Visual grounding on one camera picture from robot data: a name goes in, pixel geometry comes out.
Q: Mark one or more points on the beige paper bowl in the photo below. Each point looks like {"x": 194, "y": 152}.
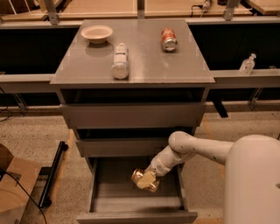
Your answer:
{"x": 97, "y": 34}

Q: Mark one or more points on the grey metal rail shelf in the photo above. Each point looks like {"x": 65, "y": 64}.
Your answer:
{"x": 223, "y": 79}

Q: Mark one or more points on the clear sanitizer pump bottle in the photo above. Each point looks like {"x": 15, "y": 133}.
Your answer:
{"x": 248, "y": 65}

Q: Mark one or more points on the grey middle drawer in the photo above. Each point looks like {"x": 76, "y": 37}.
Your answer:
{"x": 125, "y": 147}

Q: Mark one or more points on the red soda can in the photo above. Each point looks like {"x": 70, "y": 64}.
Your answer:
{"x": 168, "y": 39}

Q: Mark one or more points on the white plastic bottle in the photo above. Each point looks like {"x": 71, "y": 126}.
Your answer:
{"x": 121, "y": 66}

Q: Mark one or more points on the white plug on back table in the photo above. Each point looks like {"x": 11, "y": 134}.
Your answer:
{"x": 204, "y": 7}

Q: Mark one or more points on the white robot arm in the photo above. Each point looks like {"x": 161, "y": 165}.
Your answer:
{"x": 252, "y": 173}

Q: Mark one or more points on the black bar stand left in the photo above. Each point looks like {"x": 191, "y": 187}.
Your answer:
{"x": 49, "y": 172}

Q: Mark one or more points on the brown cardboard box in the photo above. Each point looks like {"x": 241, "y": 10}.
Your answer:
{"x": 16, "y": 185}

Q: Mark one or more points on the orange soda can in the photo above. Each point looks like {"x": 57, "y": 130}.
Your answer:
{"x": 145, "y": 180}

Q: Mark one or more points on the grey top drawer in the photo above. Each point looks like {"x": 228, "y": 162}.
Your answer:
{"x": 130, "y": 116}

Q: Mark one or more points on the grey open bottom drawer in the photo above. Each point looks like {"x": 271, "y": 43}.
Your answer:
{"x": 115, "y": 199}

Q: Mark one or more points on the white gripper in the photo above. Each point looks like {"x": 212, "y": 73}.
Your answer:
{"x": 157, "y": 166}

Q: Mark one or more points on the grey drawer cabinet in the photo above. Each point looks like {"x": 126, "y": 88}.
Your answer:
{"x": 155, "y": 76}

